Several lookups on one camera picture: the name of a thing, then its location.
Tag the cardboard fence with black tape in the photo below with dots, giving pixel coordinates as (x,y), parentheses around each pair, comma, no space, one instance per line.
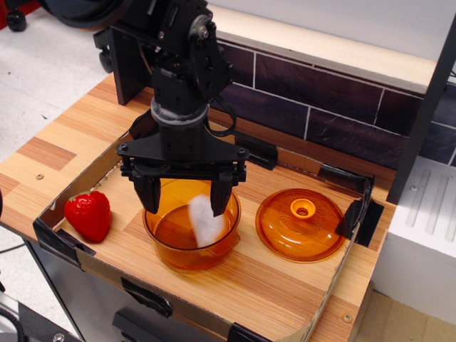
(255,263)

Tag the orange transparent pot lid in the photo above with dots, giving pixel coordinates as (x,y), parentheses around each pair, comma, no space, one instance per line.
(301,225)

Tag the black frame post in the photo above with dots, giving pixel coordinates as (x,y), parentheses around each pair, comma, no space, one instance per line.
(425,114)
(129,68)

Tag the black caster wheel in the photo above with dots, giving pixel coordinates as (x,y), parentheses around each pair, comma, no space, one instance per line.
(101,42)

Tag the orange transparent pot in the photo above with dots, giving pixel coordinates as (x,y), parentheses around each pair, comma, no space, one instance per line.
(171,231)

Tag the dark tile backsplash panel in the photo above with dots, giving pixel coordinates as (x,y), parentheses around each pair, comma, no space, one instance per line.
(360,118)

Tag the black right frame post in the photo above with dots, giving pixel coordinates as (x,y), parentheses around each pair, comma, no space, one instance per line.
(425,114)

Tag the red toy strawberry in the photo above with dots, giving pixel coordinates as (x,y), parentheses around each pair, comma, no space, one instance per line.
(89,214)

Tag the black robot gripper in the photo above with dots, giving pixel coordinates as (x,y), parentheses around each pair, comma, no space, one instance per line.
(183,152)

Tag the black left frame post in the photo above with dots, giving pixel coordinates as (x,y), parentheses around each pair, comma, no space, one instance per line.
(129,68)

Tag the salmon nigiri sushi toy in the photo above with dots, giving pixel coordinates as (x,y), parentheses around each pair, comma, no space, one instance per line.
(207,228)

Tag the white ribbed sink unit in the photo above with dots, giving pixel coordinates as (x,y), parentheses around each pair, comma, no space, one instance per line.
(416,266)

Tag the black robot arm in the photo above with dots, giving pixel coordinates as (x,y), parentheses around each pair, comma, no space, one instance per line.
(178,43)

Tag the black chair caster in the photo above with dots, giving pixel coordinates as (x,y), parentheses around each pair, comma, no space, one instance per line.
(15,18)

